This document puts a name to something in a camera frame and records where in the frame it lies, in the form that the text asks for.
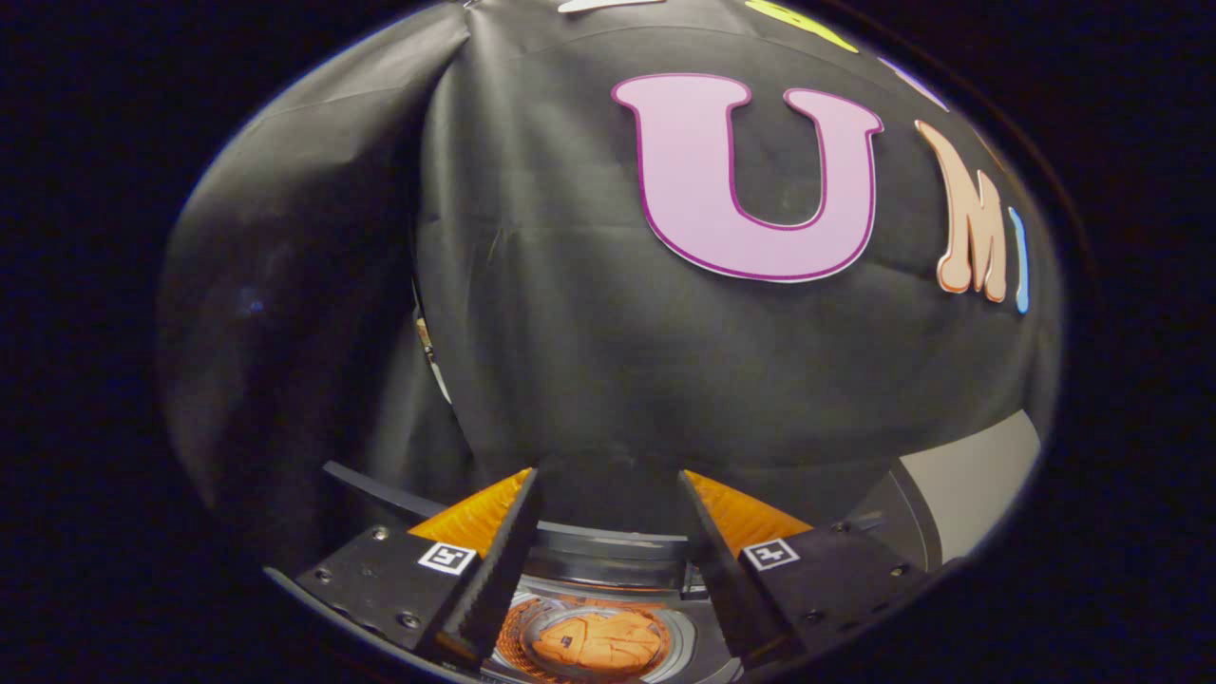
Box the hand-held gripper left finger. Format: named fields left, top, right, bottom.
left=294, top=467, right=544, bottom=666

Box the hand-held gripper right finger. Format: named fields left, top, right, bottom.
left=676, top=469, right=927, bottom=666

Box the grey washing machine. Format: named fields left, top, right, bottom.
left=480, top=522, right=744, bottom=684

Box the orange polo shirt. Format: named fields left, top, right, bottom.
left=532, top=610, right=664, bottom=676

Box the black backdrop cloth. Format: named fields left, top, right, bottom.
left=157, top=0, right=1065, bottom=571

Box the cream cabinet with dark frame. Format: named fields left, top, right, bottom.
left=845, top=408, right=1043, bottom=576

